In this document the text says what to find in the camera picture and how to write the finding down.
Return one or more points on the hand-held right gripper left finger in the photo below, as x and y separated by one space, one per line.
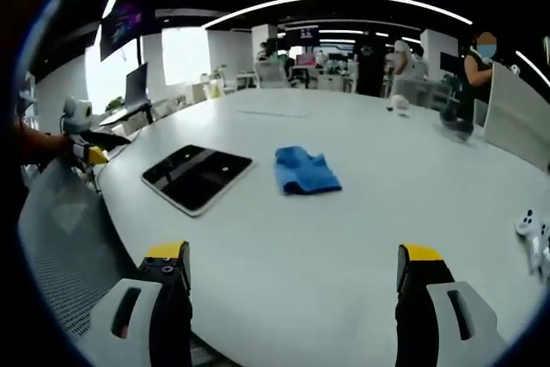
142 311

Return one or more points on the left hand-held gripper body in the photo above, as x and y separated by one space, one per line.
77 115

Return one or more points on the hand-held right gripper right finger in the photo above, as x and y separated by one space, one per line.
447 311

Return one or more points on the black tablet white frame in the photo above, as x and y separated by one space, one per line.
198 179

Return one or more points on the blue cleaning cloth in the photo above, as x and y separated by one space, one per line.
306 170

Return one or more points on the dark computer monitor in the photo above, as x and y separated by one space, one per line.
136 85

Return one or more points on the grey mesh office chair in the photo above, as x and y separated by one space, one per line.
69 251

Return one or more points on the hanging dark display screen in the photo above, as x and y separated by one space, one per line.
120 29

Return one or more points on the white game controller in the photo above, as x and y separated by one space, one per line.
535 240

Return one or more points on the black headset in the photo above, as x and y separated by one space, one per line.
456 125

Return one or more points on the white office chair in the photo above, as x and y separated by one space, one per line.
271 75

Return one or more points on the light grey chair back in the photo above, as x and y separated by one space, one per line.
517 120

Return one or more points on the small white object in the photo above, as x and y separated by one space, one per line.
399 101

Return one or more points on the dark banner stand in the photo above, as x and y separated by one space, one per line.
368 68

